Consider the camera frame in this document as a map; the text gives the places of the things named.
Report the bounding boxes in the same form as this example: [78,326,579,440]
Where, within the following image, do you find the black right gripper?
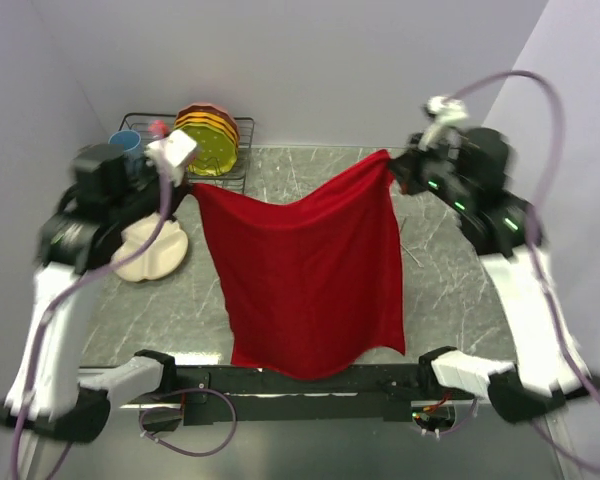
[385,128,469,209]

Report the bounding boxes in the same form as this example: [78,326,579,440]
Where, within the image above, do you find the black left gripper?
[111,150,194,226]

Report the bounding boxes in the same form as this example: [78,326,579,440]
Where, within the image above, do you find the red cloth napkin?
[193,150,406,380]

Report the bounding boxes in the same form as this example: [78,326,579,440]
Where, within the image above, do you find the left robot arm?
[0,140,195,444]

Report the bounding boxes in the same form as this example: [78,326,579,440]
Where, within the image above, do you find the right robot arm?
[389,127,600,424]

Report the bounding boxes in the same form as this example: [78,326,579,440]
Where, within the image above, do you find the blue plastic cup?
[108,130,144,175]

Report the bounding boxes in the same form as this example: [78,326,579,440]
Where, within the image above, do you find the cream divided plate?
[112,214,189,283]

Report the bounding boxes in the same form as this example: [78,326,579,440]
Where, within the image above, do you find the yellow-green dotted plate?
[179,124,238,177]

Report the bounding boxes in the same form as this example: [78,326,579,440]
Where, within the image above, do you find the orange striped plate stack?
[174,102,240,147]

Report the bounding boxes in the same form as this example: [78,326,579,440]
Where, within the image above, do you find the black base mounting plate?
[118,363,481,426]

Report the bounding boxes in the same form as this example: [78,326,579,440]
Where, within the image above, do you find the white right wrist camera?
[418,96,469,151]

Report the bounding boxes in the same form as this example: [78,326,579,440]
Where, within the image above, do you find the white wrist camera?
[144,130,198,186]
[418,96,469,151]

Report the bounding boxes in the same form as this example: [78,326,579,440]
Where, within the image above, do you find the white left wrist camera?
[144,130,198,186]

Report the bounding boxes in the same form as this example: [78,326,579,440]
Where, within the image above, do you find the black wire dish rack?
[118,112,255,193]

